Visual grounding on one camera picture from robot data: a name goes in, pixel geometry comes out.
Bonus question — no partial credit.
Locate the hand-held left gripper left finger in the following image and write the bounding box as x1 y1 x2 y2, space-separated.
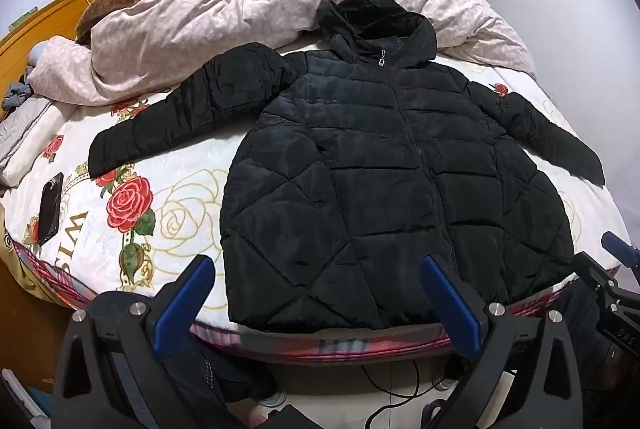
50 254 251 429

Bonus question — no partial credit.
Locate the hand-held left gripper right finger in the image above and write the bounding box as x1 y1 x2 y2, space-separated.
419 254 586 429

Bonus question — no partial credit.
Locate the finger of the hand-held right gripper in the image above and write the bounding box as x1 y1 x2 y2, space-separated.
600 230 640 267
571 250 640 306

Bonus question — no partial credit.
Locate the black hooded puffer jacket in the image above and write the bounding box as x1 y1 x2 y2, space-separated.
87 0 606 335

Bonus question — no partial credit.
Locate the person's left leg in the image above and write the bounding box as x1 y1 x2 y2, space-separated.
175 339 278 415

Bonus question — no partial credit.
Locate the white rose print blanket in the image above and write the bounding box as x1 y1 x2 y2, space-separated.
0 42 633 325

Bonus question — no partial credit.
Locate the pink plaid bed sheet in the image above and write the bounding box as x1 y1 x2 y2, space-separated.
0 204 581 365

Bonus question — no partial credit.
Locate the black smartphone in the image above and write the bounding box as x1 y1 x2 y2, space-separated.
37 172 65 246

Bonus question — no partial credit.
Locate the grey and white pillow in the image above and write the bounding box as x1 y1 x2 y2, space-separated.
0 96 66 187

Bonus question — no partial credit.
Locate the grey blue cloth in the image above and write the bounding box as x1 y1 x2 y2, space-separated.
2 79 36 110

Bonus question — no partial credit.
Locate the pink crumpled duvet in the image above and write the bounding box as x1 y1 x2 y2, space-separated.
30 0 538 107

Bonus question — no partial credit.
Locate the wooden headboard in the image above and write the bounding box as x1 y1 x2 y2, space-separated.
0 0 131 85

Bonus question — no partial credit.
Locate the black floor cable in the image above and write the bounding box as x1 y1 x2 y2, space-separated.
359 356 458 429

